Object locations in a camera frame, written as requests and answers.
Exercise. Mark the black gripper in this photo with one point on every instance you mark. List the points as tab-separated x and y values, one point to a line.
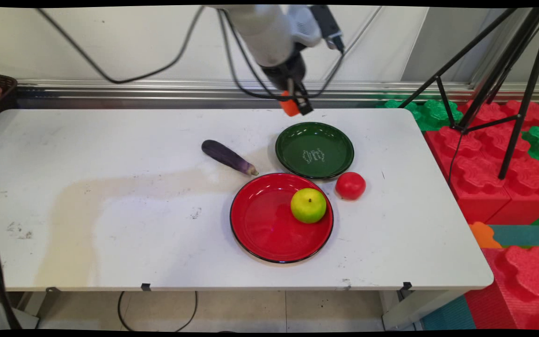
284	70

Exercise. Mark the orange toy carrot piece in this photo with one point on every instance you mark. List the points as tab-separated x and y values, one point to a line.
290	106

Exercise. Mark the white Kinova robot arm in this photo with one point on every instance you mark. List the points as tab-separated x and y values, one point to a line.
265	32

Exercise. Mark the dark green plate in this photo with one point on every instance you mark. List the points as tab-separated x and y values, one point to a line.
315	150

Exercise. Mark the purple toy eggplant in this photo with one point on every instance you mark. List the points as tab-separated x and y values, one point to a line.
226	157

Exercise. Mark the red toy tomato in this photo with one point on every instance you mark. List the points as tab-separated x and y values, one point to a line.
350	186

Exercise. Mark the green toy apple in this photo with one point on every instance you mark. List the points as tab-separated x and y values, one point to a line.
308	205

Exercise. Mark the red plate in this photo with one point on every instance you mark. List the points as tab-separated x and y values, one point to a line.
262	220

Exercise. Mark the large red foam block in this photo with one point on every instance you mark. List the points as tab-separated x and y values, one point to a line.
480	178

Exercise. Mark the black tripod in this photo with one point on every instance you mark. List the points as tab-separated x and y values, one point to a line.
515	70

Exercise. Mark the orange foam piece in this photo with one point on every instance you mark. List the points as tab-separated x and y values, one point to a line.
484	235

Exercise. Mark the white table leg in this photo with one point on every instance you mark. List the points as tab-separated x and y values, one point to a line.
419	306

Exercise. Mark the teal foam mat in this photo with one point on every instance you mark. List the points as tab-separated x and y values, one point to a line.
524	235

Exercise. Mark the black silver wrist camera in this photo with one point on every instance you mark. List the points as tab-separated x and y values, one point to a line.
325	25

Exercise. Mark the silver metal wall rail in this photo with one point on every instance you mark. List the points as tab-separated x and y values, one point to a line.
157	89

